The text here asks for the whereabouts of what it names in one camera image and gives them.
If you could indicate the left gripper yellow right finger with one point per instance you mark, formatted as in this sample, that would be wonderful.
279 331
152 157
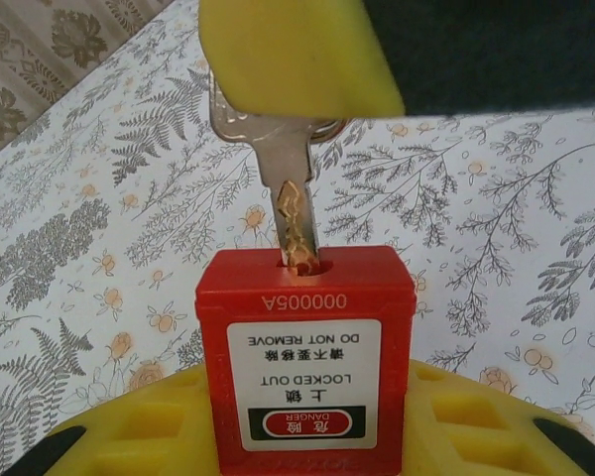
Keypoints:
419 421

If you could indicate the red safety padlock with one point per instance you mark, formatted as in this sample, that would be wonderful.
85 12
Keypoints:
307 297

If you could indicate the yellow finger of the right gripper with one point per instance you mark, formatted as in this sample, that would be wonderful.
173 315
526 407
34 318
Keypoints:
302 59

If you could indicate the silver padlock key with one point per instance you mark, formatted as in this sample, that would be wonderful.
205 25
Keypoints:
287 158

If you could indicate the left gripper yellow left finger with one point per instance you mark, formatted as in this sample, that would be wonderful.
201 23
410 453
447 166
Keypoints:
198 426

